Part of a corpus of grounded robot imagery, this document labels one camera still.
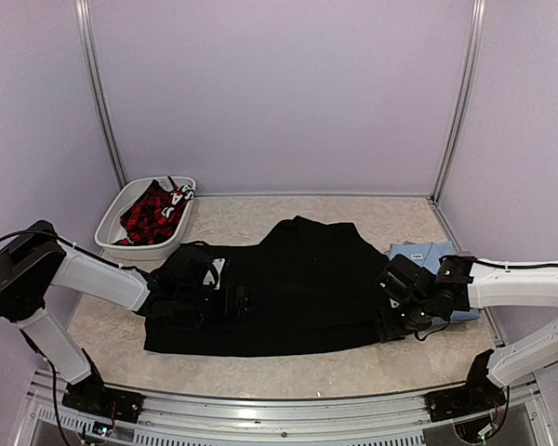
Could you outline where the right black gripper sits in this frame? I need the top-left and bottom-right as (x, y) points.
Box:
(374, 295), (436, 342)

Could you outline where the black long sleeve shirt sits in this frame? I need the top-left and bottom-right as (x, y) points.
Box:
(144, 216), (388, 357)

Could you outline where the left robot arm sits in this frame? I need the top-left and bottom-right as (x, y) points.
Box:
(0, 289), (256, 395)

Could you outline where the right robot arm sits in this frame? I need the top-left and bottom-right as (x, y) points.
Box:
(377, 255), (558, 413)

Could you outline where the light blue folded shirt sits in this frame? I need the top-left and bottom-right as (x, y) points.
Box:
(386, 241), (480, 323)

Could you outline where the white plastic bin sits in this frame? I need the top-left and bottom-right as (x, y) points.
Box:
(94, 176), (197, 261)

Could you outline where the red black plaid shirt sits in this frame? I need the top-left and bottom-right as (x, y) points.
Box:
(114, 177), (195, 246)

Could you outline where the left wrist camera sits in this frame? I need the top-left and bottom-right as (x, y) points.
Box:
(203, 258), (226, 290)

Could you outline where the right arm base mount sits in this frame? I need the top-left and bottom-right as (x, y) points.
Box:
(425, 369), (508, 422)

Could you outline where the aluminium front rail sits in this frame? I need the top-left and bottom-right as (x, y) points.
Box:
(9, 369), (557, 445)

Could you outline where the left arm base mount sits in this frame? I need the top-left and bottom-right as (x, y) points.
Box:
(62, 350), (144, 424)

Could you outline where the right aluminium corner post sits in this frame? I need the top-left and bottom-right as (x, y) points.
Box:
(431, 0), (487, 207)

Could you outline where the aluminium corner post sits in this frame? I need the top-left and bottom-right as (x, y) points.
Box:
(74, 0), (128, 190)
(431, 0), (487, 207)

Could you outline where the left aluminium corner post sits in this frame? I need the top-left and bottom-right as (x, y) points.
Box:
(74, 0), (128, 190)

